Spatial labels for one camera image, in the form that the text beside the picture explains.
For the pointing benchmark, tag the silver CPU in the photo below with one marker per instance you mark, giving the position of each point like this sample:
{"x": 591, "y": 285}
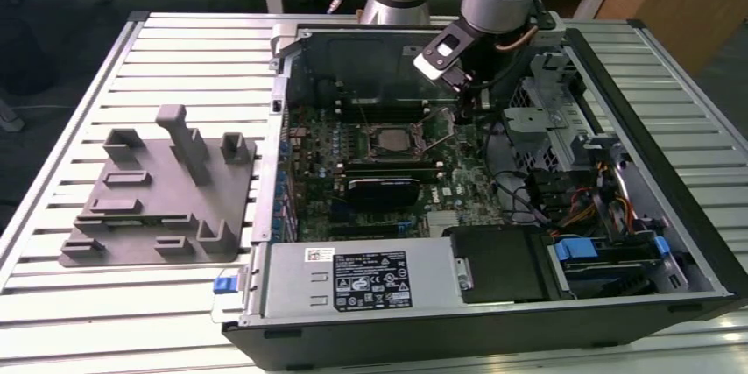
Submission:
{"x": 398, "y": 139}

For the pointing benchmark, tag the CPU socket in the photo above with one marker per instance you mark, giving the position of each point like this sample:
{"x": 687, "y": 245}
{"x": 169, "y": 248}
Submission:
{"x": 398, "y": 155}

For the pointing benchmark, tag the small grey wrist box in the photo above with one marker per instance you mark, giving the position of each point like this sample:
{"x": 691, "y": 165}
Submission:
{"x": 551, "y": 28}

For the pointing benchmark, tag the perforated metal drive cage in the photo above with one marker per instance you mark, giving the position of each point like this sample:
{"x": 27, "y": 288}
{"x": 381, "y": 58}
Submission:
{"x": 543, "y": 129}

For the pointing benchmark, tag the black RAM slot row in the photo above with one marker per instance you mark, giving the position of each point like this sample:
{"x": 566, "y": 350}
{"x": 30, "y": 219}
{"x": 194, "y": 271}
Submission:
{"x": 386, "y": 168}
{"x": 381, "y": 109}

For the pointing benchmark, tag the green motherboard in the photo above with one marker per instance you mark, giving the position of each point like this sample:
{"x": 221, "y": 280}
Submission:
{"x": 467, "y": 199}

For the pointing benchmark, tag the brown wooden cabinet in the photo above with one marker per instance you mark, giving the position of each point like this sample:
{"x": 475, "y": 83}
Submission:
{"x": 690, "y": 6}

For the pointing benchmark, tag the black graphics card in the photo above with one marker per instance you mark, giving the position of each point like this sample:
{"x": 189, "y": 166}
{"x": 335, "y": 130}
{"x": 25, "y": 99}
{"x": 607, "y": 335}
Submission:
{"x": 383, "y": 194}

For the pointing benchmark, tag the silver heat sink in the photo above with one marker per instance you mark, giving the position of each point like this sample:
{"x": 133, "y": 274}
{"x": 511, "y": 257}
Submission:
{"x": 445, "y": 223}

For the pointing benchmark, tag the blue disk carrier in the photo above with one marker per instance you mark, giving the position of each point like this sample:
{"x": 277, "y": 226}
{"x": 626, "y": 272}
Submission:
{"x": 575, "y": 249}

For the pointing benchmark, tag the black plastic fan shroud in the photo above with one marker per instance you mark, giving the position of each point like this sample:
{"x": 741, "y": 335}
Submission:
{"x": 503, "y": 264}

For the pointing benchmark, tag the blue plastic clip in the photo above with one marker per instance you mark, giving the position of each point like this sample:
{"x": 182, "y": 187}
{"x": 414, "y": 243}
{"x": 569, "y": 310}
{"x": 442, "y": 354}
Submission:
{"x": 662, "y": 247}

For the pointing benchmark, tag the metal disk bay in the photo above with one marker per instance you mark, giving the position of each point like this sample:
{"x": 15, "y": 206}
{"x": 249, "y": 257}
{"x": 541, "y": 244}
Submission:
{"x": 673, "y": 277}

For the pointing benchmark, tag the grey power supply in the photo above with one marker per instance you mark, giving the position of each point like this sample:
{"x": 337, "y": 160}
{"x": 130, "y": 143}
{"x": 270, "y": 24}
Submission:
{"x": 293, "y": 277}

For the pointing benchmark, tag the grey parts rack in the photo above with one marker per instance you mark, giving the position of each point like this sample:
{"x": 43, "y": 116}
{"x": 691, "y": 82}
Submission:
{"x": 163, "y": 199}

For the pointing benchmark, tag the black open PC case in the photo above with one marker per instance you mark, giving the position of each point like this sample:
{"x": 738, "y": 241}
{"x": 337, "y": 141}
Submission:
{"x": 410, "y": 343}

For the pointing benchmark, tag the blue plastic latch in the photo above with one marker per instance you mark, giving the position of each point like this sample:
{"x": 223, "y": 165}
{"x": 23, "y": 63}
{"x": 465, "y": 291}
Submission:
{"x": 225, "y": 285}

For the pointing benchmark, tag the white metal foot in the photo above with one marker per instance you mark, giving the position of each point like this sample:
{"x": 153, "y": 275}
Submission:
{"x": 11, "y": 120}

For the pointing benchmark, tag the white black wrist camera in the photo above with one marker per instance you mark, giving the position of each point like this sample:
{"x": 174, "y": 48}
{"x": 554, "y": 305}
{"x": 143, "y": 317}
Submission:
{"x": 442, "y": 54}

